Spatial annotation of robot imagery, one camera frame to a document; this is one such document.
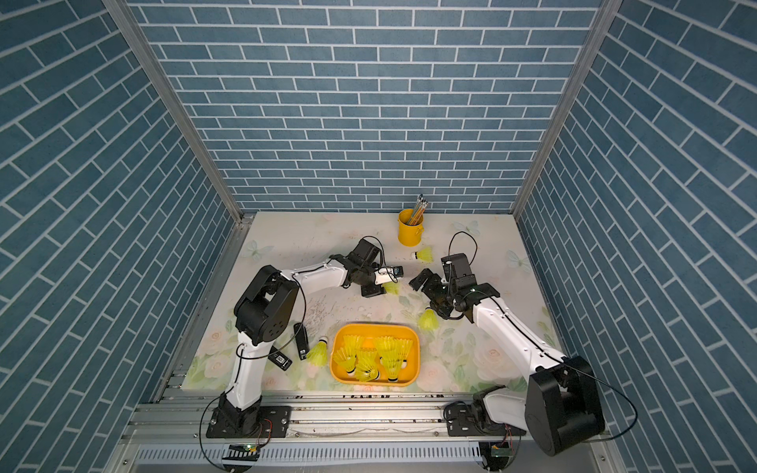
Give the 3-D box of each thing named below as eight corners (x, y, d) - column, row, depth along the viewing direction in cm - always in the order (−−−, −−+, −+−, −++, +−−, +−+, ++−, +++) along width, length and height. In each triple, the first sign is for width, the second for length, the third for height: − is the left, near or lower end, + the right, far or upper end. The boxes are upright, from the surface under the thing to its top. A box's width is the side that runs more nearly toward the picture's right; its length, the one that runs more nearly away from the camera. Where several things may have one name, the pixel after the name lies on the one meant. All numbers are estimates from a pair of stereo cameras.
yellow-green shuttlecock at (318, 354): (307, 367, 85) (305, 364, 83) (312, 339, 90) (310, 336, 88) (326, 367, 85) (324, 364, 83) (330, 340, 90) (328, 336, 88)
